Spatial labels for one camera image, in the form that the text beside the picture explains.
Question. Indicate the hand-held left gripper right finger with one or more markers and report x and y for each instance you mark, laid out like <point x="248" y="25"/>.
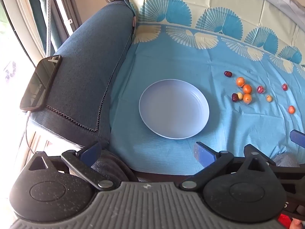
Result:
<point x="205" y="155"/>

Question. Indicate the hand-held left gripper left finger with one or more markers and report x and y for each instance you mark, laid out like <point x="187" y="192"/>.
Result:
<point x="89" y="153"/>

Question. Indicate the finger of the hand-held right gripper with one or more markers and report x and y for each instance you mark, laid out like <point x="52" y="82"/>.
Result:
<point x="297" y="137"/>
<point x="290" y="170"/>

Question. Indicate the small orange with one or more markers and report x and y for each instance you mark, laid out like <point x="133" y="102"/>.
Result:
<point x="291" y="109"/>
<point x="247" y="98"/>
<point x="240" y="81"/>
<point x="247" y="89"/>

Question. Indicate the tan longan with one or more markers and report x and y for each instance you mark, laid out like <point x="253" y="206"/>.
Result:
<point x="240" y="96"/>
<point x="269" y="98"/>

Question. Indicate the red hawthorn ball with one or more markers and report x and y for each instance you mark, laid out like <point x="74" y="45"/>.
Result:
<point x="260" y="89"/>
<point x="284" y="87"/>

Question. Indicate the lavender round plate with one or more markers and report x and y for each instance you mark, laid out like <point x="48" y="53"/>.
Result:
<point x="174" y="109"/>

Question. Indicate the red date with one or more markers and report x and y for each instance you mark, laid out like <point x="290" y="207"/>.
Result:
<point x="234" y="97"/>
<point x="228" y="74"/>

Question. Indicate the person's right hand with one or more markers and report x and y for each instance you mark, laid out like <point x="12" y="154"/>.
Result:
<point x="297" y="224"/>

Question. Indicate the grey cloth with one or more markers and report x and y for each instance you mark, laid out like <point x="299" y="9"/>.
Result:
<point x="286" y="159"/>

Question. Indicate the black smartphone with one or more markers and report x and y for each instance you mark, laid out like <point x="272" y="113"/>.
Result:
<point x="39" y="83"/>

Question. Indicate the blue fabric sofa armrest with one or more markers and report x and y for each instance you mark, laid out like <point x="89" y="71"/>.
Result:
<point x="90" y="64"/>

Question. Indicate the blue fan-print sheet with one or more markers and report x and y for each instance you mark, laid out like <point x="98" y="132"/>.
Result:
<point x="185" y="59"/>

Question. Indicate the white plastic clip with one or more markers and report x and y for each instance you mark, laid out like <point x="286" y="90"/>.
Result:
<point x="69" y="20"/>

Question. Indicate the teal curtain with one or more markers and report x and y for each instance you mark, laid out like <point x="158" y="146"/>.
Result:
<point x="38" y="4"/>

